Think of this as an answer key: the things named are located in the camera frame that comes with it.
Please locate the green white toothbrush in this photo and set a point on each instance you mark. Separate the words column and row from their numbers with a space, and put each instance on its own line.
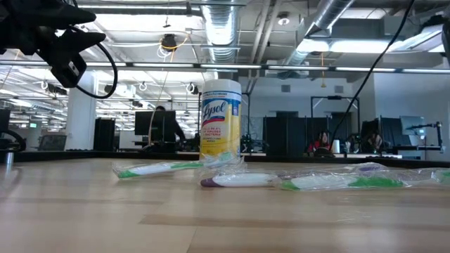
column 372, row 182
column 151, row 169

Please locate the white square pillar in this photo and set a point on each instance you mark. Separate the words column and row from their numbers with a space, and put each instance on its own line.
column 81, row 116

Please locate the person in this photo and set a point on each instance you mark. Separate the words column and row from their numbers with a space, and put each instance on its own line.
column 321, row 142
column 160, row 108
column 375, row 140

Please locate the grey monitor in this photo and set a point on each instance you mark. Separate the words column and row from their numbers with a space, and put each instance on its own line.
column 413, row 124

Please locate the black partition screens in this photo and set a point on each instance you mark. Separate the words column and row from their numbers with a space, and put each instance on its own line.
column 284, row 133

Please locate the silver ventilation duct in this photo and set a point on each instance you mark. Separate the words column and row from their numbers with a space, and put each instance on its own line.
column 221, row 31
column 327, row 14

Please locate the Lysol wipes canister yellow label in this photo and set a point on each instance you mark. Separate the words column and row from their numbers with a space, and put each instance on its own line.
column 220, row 123

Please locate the black cabinet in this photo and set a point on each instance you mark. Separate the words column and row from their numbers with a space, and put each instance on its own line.
column 104, row 133

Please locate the ceiling smoke detector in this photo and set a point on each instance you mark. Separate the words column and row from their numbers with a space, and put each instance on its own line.
column 283, row 19

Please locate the white paper roll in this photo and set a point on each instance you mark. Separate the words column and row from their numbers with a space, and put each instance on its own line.
column 336, row 145

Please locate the black aluminium table frame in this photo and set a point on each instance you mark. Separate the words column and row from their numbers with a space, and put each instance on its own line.
column 70, row 154

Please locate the silver metal post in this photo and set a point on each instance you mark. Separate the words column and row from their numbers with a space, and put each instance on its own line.
column 8, row 160

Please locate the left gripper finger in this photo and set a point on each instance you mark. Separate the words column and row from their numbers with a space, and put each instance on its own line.
column 42, row 12
column 77, row 40

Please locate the black metal stand frame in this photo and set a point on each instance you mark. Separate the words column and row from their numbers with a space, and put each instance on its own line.
column 334, row 97

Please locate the overhead light bar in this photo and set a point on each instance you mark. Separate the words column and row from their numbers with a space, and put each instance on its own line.
column 228, row 66

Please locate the purple white toothbrush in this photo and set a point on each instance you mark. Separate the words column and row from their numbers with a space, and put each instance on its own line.
column 239, row 180

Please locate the black computer monitor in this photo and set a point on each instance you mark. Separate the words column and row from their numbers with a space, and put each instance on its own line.
column 147, row 123

